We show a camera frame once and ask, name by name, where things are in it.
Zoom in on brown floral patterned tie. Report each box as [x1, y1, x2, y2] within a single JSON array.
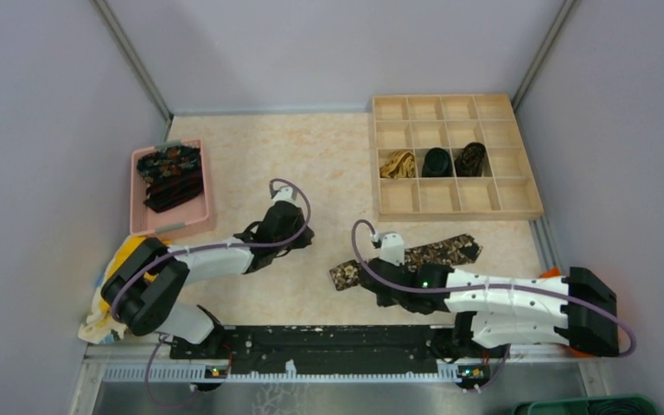
[[329, 233, 483, 291]]

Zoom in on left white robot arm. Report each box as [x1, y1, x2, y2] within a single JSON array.
[[100, 178, 315, 358]]

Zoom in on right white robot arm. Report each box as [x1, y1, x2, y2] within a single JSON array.
[[361, 233, 620, 357]]

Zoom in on dark ties in basket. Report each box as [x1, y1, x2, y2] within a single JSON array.
[[136, 144, 204, 214]]

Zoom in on rolled dark green tie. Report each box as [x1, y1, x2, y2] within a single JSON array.
[[421, 148, 454, 178]]

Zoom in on rolled yellow tie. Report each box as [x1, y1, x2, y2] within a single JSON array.
[[379, 150, 416, 179]]

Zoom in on wooden compartment tray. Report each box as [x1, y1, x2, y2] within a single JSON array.
[[371, 93, 544, 221]]

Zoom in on rolled brown patterned tie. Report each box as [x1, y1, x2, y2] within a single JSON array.
[[454, 142, 487, 177]]

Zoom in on orange cloth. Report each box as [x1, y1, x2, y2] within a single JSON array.
[[539, 267, 594, 359]]

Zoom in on pink plastic basket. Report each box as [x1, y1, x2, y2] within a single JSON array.
[[130, 138, 216, 239]]

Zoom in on green bin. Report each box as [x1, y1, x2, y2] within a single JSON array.
[[511, 395, 662, 415]]

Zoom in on white patterned cloth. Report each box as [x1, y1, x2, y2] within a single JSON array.
[[77, 281, 128, 345]]

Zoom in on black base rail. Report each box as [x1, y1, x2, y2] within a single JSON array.
[[169, 325, 509, 376]]

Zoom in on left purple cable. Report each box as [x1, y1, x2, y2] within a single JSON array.
[[109, 178, 312, 409]]

